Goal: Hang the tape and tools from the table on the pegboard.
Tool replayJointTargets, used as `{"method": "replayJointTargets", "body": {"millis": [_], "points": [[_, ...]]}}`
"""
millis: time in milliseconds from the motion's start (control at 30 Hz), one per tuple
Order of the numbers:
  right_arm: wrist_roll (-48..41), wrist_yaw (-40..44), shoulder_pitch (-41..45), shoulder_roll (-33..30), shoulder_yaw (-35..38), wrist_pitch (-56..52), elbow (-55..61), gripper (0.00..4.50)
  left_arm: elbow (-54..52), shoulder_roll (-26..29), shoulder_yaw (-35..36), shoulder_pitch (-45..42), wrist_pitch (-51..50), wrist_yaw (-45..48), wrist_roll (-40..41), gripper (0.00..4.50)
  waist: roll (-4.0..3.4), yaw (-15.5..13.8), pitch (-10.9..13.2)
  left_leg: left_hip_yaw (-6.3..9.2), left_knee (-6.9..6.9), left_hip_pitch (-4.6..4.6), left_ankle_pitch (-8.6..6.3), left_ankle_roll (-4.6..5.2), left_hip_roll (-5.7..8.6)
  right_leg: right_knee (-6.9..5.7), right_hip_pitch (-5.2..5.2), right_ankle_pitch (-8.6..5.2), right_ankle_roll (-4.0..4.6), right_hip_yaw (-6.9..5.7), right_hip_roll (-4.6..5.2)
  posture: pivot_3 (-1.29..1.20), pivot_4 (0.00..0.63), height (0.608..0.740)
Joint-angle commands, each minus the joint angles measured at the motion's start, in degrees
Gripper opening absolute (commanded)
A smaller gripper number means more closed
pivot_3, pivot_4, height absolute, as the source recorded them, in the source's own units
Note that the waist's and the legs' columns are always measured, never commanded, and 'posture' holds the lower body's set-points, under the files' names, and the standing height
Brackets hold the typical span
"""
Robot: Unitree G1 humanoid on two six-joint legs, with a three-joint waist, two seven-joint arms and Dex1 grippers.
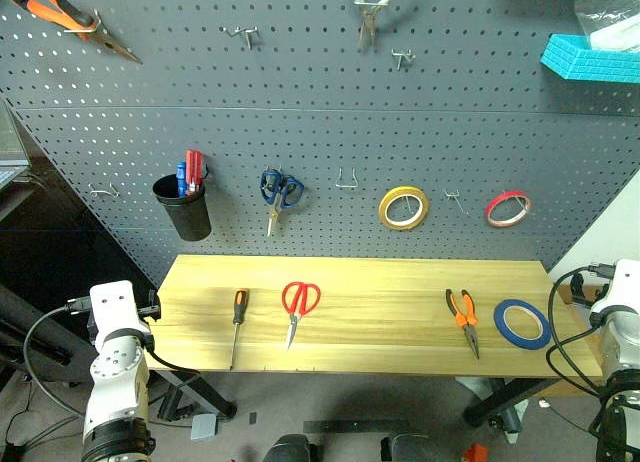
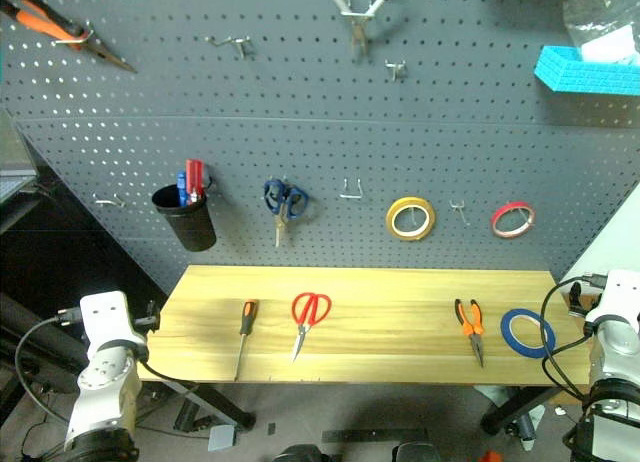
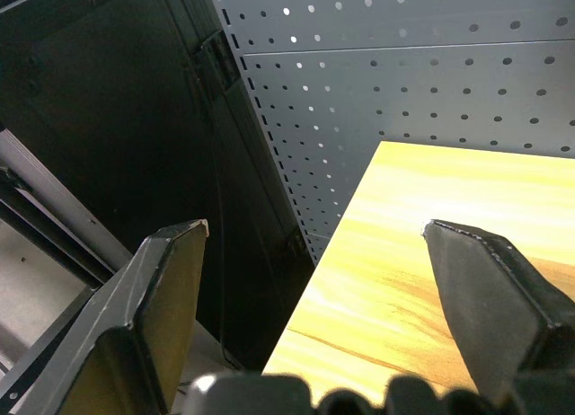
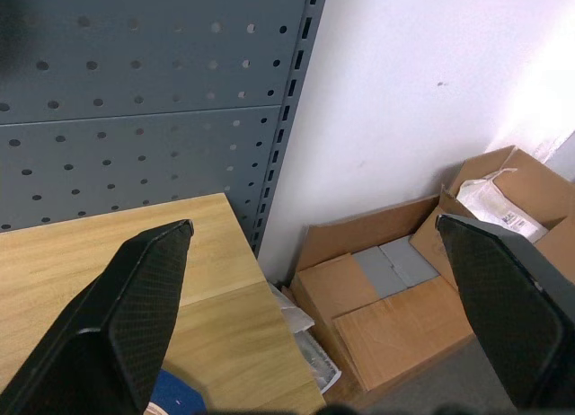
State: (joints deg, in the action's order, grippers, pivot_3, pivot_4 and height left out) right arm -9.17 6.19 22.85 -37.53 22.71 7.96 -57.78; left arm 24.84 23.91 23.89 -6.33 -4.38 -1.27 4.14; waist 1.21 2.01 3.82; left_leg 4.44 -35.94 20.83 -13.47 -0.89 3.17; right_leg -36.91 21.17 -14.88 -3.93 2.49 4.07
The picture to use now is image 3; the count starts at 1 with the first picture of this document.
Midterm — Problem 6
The grey aluminium frame rail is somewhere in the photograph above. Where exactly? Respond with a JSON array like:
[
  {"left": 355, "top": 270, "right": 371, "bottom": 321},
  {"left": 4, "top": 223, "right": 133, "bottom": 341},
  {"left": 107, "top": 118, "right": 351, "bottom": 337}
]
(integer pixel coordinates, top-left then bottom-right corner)
[{"left": 0, "top": 126, "right": 135, "bottom": 415}]

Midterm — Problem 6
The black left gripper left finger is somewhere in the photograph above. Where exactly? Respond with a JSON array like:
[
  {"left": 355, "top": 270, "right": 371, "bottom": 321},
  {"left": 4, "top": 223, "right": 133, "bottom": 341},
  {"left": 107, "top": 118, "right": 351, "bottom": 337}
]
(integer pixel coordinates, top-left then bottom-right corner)
[{"left": 57, "top": 218, "right": 211, "bottom": 415}]

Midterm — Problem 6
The black panel with hinge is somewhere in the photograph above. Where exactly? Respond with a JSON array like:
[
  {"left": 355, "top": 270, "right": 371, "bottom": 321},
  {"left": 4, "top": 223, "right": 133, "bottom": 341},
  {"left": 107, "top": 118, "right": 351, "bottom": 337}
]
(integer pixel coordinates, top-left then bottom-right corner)
[{"left": 0, "top": 0, "right": 315, "bottom": 373}]

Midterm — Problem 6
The grey perforated metal panel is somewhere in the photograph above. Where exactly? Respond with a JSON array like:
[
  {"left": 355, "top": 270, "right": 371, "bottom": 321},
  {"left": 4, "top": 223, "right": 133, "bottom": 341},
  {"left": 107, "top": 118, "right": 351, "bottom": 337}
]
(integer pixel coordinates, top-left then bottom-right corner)
[{"left": 207, "top": 0, "right": 575, "bottom": 262}]

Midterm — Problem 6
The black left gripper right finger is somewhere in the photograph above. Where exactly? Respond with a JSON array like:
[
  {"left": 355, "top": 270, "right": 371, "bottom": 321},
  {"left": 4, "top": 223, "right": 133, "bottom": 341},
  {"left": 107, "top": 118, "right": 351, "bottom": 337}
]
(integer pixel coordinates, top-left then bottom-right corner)
[{"left": 420, "top": 218, "right": 575, "bottom": 402}]

